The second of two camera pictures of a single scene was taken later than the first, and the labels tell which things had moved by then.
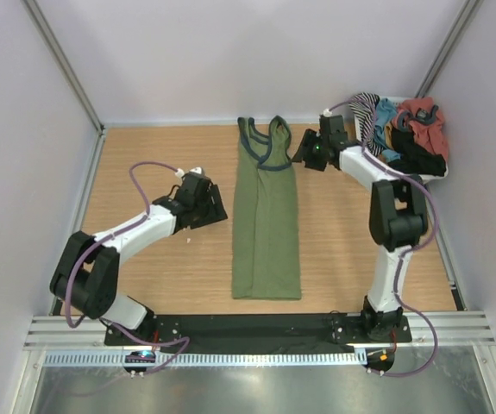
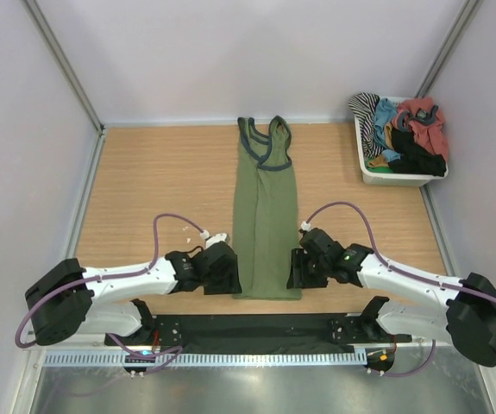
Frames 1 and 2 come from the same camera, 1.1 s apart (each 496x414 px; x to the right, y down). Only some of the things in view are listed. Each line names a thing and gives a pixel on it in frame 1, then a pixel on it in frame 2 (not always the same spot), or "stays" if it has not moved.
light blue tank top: (386, 110) stays
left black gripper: (216, 211) → (230, 284)
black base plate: (317, 329) stays
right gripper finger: (306, 147) → (299, 276)
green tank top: (266, 263) stays
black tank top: (414, 157) stays
